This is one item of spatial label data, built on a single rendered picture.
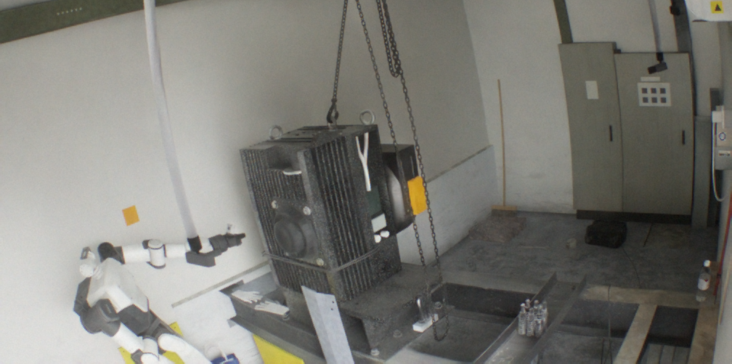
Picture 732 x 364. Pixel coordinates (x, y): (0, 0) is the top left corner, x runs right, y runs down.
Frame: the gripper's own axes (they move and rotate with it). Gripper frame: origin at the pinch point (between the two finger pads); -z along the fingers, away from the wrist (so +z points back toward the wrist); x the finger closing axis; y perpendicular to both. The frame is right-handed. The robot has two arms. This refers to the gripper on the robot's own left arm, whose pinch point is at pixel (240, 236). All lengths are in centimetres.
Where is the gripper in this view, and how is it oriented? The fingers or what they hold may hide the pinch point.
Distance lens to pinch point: 244.1
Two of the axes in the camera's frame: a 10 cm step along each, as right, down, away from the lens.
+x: 7.4, 0.0, -6.7
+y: -1.5, -9.7, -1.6
